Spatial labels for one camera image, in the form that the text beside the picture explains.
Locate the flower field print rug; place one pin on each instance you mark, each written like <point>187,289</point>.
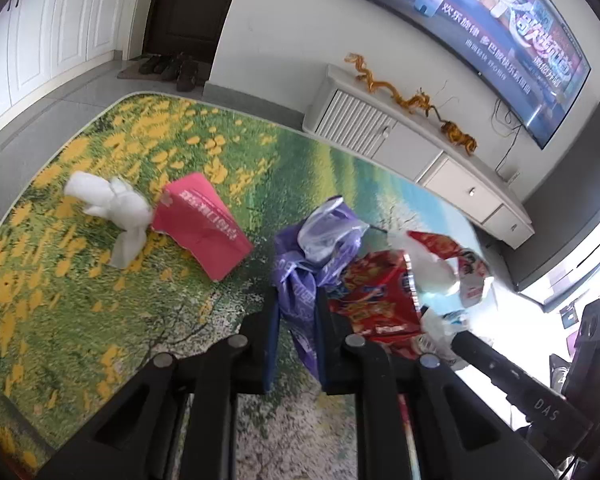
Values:
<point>80,310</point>

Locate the brown door mat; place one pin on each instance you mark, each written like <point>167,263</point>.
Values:
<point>130,70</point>

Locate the white tissue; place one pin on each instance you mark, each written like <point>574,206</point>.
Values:
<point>125,205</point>

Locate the clear plastic wrapper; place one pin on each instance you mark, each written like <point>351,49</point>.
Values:
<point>437,327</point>

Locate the white television cabinet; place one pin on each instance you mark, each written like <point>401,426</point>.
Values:
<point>405,135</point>

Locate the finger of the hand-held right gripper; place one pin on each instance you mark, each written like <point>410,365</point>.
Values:
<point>510,385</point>

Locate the purple plastic bag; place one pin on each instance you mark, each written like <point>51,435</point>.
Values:
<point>295,280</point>

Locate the red and white snack packet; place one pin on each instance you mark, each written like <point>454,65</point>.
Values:
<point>472,270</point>

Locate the dark shoe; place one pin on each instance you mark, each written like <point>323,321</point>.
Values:
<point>175,66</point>
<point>188,76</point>
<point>161,65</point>

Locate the wall socket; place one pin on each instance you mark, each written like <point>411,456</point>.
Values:
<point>513,176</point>

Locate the dark brown door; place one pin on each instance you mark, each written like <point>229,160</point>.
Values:
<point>195,5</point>

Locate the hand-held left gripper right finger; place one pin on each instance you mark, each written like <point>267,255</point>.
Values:
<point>323,355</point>

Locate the curved television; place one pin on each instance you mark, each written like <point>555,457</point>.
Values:
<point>480,20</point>

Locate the white tissue wad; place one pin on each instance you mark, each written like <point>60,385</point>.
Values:
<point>430,265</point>

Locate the golden dragon ornament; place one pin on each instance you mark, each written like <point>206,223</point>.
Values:
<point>455,134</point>

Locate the white cupboard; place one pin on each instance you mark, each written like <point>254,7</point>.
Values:
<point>45,40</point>

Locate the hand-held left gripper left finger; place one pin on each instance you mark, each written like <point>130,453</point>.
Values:
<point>270,355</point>

